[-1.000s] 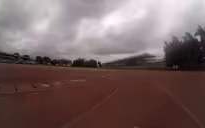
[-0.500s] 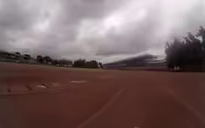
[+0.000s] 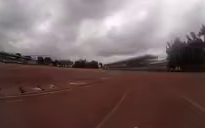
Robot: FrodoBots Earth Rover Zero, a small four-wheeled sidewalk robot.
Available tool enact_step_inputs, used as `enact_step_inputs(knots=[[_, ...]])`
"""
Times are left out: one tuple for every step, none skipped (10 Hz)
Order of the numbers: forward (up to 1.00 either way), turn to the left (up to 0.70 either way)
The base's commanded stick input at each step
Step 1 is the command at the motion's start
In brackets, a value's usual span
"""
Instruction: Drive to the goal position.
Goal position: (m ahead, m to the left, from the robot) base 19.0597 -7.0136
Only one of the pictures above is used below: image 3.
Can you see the roofed grandstand building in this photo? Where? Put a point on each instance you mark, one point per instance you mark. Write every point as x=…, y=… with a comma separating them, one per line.
x=140, y=62

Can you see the group of dark trees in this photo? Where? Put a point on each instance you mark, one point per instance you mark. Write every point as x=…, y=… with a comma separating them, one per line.
x=193, y=53

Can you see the red running track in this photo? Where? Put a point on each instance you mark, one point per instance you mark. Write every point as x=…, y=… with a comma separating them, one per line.
x=146, y=103

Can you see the low building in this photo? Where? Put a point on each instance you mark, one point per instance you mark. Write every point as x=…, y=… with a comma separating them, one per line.
x=5, y=58

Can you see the row of distant trees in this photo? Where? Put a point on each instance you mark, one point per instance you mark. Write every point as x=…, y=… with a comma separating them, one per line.
x=70, y=62

